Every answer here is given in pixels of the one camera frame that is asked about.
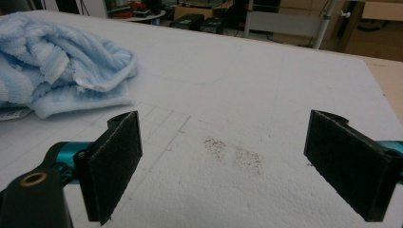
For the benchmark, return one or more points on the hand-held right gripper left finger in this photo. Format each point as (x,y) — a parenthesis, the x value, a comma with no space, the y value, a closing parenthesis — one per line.
(111,171)

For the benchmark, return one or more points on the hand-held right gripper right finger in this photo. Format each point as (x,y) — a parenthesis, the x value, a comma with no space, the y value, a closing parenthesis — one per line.
(348,164)

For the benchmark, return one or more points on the light blue striped towel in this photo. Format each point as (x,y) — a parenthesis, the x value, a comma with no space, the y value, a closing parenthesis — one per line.
(47,57)

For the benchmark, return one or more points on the white metal desk stand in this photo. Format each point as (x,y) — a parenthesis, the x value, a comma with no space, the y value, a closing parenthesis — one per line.
(285,22)

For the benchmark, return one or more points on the round white table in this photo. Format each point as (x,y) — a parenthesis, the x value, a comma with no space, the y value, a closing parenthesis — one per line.
(142,16)

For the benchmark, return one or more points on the small cardboard box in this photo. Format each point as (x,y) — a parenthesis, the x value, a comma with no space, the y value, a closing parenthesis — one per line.
(193,11)

